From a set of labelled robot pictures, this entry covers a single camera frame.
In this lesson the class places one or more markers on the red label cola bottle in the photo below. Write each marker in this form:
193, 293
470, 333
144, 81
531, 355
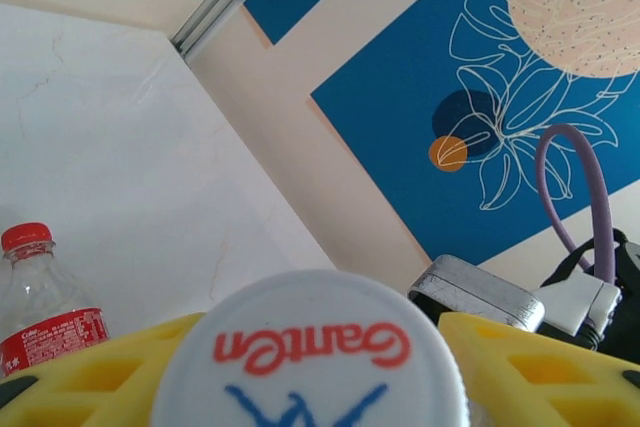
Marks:
55, 342

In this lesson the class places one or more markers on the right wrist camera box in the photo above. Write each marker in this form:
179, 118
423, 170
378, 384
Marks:
475, 292

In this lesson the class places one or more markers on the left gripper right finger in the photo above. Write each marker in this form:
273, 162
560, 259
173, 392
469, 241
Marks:
550, 397

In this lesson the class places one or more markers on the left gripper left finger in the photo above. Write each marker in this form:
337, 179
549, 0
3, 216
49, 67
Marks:
50, 412

